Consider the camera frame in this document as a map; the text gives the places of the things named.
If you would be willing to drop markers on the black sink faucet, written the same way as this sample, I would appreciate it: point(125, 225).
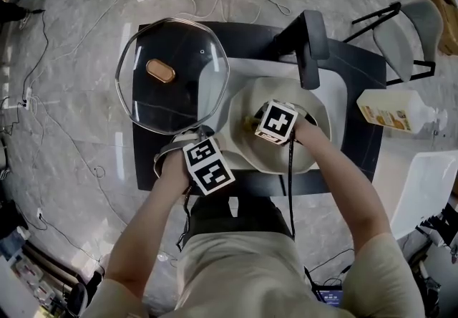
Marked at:
point(315, 44)

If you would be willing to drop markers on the white square tub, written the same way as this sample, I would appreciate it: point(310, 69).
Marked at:
point(426, 187)

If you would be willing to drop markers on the person's black trousers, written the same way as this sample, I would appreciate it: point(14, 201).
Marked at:
point(243, 216)

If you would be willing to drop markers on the large cardboard box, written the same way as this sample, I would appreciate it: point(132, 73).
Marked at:
point(443, 12)

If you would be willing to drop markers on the person's left forearm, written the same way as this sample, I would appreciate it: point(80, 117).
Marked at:
point(150, 223)

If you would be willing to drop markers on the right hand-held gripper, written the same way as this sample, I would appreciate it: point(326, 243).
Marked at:
point(275, 121)

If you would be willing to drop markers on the person's beige shirt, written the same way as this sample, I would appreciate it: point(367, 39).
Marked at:
point(232, 273)

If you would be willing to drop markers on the octagonal glass lid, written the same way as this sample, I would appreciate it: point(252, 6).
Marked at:
point(161, 71)

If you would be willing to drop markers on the blue screen device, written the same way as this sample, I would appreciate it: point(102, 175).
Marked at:
point(329, 297)

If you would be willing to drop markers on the grey chair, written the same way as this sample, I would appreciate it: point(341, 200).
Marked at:
point(426, 23)

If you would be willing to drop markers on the white sink basin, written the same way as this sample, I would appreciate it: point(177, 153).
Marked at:
point(243, 67)

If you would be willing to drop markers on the person's right forearm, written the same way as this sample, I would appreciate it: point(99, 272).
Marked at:
point(340, 184)

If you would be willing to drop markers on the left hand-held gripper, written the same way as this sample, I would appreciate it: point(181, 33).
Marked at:
point(209, 166)

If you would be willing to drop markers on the black top sink cabinet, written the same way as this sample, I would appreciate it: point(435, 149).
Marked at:
point(365, 69)

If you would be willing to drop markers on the orange label soap bottle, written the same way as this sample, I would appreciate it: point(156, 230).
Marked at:
point(393, 109)

